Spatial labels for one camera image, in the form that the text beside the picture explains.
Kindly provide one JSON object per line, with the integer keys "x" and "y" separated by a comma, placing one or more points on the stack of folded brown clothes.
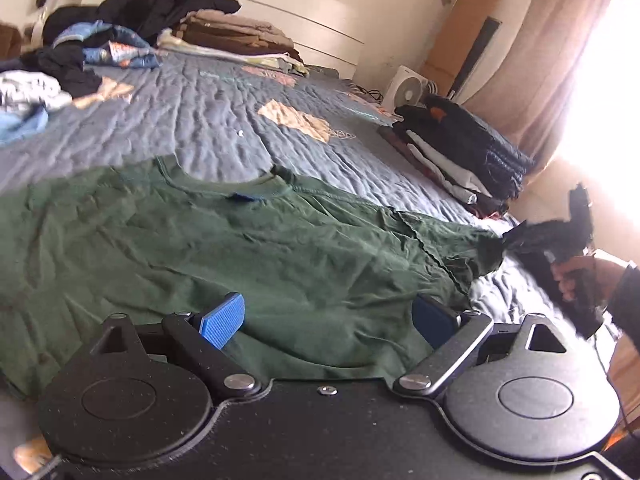
{"x": 235, "y": 35}

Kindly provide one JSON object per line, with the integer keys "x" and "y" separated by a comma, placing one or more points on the stack of folded dark clothes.
{"x": 475, "y": 150}

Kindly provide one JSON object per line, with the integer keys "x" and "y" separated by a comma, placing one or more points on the white box fan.
{"x": 407, "y": 87}

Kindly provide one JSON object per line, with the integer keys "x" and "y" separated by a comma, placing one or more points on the person's right forearm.
{"x": 625, "y": 300}

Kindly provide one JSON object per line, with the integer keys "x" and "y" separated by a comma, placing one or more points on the beige curtain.
{"x": 560, "y": 50}

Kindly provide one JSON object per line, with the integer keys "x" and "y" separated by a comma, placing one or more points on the blue patterned garment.
{"x": 110, "y": 47}

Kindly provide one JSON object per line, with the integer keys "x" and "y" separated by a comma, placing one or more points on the green t-shirt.
{"x": 200, "y": 250}

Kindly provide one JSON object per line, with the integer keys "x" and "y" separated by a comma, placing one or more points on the brown garment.
{"x": 10, "y": 40}

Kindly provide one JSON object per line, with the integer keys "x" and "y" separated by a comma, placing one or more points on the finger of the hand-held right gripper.
{"x": 537, "y": 240}

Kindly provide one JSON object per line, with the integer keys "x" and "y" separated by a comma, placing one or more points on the black board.
{"x": 477, "y": 55}

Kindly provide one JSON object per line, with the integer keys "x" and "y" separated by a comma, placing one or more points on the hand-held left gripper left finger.
{"x": 222, "y": 320}

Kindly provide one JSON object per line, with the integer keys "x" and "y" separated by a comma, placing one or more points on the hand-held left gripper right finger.
{"x": 435, "y": 320}

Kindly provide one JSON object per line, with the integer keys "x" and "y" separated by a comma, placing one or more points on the tall brown cardboard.
{"x": 465, "y": 25}

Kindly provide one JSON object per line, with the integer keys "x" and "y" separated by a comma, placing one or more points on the black garment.
{"x": 55, "y": 67}

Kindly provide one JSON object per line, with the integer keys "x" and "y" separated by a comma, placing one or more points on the cream padded sofa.
{"x": 565, "y": 200}

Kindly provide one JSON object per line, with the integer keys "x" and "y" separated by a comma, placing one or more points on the white garment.
{"x": 30, "y": 90}

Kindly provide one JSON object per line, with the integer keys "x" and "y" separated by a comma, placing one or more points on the person's right hand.
{"x": 566, "y": 280}

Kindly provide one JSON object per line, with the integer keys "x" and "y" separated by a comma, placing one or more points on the light blue garment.
{"x": 20, "y": 125}

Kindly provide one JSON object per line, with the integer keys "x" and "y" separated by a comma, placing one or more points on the grey printed quilt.
{"x": 200, "y": 110}

